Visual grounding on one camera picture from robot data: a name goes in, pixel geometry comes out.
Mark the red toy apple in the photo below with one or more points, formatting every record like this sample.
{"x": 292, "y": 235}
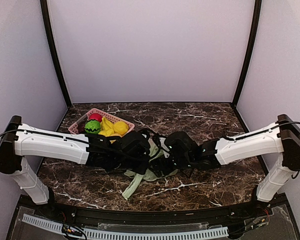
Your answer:
{"x": 96, "y": 117}

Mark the yellow toy lemon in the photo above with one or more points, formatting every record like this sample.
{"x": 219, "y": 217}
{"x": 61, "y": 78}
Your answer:
{"x": 120, "y": 128}

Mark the light green plastic bag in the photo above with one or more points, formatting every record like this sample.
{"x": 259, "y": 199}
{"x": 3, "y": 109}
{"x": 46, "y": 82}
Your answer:
{"x": 149, "y": 175}

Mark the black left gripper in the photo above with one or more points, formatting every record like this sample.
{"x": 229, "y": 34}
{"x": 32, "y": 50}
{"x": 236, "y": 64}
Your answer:
{"x": 143, "y": 167}

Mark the left black frame post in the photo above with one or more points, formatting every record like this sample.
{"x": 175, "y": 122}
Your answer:
{"x": 53, "y": 52}

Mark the dark purple toy fruit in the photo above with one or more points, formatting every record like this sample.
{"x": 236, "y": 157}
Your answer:
{"x": 81, "y": 127}

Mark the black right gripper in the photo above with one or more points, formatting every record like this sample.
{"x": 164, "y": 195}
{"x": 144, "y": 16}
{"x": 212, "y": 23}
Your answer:
{"x": 155, "y": 162}

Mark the white slotted cable duct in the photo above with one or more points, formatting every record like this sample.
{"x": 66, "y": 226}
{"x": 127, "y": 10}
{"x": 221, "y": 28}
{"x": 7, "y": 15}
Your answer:
{"x": 107, "y": 231}

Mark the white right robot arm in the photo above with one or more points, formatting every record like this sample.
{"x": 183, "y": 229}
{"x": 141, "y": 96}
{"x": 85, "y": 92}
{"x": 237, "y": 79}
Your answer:
{"x": 281, "y": 137}

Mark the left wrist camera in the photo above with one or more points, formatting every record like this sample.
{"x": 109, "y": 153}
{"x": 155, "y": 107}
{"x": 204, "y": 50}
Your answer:
{"x": 151, "y": 135}

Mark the right black frame post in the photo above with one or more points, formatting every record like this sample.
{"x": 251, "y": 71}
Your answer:
{"x": 248, "y": 53}

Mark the pink plastic basket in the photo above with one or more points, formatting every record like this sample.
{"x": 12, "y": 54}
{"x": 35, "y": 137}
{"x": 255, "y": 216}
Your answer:
{"x": 73, "y": 128}

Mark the black front rail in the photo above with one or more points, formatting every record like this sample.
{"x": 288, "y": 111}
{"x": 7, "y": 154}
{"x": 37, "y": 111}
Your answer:
{"x": 234, "y": 216}

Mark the green toy watermelon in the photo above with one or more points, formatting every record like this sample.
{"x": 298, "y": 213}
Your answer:
{"x": 92, "y": 126}

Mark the black frame post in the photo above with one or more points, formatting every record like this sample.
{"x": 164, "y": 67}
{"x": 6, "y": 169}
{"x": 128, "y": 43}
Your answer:
{"x": 53, "y": 52}
{"x": 248, "y": 53}

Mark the yellow toy bananas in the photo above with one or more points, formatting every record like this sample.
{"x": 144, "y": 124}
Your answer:
{"x": 106, "y": 127}

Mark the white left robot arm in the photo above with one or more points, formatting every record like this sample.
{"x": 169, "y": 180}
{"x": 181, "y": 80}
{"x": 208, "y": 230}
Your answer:
{"x": 19, "y": 140}

